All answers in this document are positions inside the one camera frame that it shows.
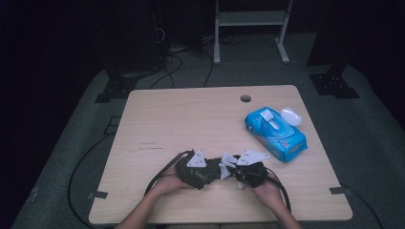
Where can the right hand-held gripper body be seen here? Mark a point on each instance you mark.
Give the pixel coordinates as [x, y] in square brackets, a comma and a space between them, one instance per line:
[254, 175]

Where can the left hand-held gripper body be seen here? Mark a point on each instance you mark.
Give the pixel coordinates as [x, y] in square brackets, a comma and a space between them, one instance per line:
[196, 160]

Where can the white wet wipe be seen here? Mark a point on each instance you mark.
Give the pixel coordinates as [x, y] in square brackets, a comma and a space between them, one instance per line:
[226, 159]

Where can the blue wet wipes pack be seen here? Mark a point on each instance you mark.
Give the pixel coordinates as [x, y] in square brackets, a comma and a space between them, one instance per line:
[277, 133]

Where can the person's right hand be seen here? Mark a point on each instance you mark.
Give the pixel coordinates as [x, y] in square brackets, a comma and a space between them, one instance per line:
[270, 194]

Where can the person's left hand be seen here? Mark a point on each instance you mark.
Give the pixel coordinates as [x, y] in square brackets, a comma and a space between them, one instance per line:
[168, 187]

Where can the white oval plastic lid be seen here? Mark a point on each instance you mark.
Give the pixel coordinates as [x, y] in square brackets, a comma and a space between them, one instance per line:
[291, 117]

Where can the black tape strip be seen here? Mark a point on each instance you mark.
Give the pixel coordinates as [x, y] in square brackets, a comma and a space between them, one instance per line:
[339, 190]
[98, 194]

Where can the black stand base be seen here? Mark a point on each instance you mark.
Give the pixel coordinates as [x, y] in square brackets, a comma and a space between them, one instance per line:
[116, 89]
[332, 84]

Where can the white metal stand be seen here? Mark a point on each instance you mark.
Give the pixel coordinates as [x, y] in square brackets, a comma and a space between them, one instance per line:
[251, 18]

